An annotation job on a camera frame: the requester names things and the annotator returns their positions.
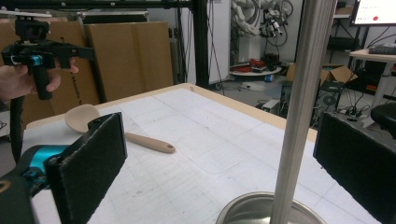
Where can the white paper table cover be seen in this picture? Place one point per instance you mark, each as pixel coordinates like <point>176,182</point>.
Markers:
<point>199,149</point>

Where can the light wooden desk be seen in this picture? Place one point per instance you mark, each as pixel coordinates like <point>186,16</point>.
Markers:
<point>373,56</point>

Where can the black stool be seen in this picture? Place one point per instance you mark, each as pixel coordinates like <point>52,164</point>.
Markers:
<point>385,116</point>

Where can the round white table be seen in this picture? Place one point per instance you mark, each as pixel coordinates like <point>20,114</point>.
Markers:
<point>255,71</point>

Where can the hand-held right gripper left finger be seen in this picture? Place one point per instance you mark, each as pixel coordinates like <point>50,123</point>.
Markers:
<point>87,168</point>

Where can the steel pot with rod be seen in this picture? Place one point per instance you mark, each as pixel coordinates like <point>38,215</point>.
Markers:
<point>306,93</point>

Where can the white panel board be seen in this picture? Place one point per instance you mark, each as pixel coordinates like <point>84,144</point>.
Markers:
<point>219,40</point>

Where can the open cardboard box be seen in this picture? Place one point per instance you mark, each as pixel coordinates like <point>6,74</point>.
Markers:
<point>337,74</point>

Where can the black computer tower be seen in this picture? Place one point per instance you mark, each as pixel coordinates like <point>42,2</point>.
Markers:
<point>285,98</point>

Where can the black metal frame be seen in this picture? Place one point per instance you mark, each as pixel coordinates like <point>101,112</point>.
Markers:
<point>200,40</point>

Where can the computer monitor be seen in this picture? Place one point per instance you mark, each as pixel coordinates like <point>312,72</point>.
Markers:
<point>375,11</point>

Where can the white robot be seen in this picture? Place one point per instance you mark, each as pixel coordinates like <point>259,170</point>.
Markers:
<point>258,18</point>

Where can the beige wooden spoon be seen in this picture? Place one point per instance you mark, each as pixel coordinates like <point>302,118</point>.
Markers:
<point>81,117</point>

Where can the large brown cardboard sheet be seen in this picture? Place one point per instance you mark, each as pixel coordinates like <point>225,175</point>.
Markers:
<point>68,90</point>
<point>130,59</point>

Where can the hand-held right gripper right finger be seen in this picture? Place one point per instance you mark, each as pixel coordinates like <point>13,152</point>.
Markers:
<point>358,161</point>

